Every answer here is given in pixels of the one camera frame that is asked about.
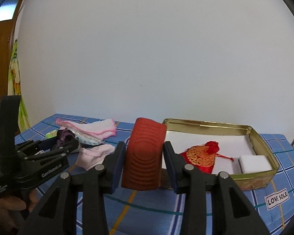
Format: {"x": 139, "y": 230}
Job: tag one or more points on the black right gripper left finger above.
{"x": 56, "y": 212}

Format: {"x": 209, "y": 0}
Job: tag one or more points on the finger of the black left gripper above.
{"x": 32, "y": 146}
{"x": 67, "y": 148}

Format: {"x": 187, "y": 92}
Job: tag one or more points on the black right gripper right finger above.
{"x": 231, "y": 210}

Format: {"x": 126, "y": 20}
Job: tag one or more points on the dark purple scrunchie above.
{"x": 64, "y": 136}

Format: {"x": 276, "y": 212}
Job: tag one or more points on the light pink sock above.
{"x": 90, "y": 157}

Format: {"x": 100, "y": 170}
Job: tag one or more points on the pink trimmed white cloth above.
{"x": 99, "y": 129}

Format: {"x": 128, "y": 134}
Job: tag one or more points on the red gold drawstring pouch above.
{"x": 203, "y": 156}

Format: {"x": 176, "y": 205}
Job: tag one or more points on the red ribbed soft pad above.
{"x": 143, "y": 160}

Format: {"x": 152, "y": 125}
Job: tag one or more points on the left hand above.
{"x": 11, "y": 205}

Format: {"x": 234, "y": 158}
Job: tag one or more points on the teal patterned packet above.
{"x": 87, "y": 139}

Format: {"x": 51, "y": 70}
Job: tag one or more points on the green white small box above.
{"x": 51, "y": 134}

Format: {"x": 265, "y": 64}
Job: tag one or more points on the gold metal tin box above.
{"x": 251, "y": 181}

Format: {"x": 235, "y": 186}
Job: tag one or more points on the white love sole label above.
{"x": 276, "y": 199}

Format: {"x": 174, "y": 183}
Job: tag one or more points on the blue plaid tablecloth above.
{"x": 160, "y": 211}

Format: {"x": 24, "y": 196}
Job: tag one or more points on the green yellow cartoon curtain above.
{"x": 14, "y": 88}

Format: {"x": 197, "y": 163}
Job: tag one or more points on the white foam tin liner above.
{"x": 231, "y": 146}

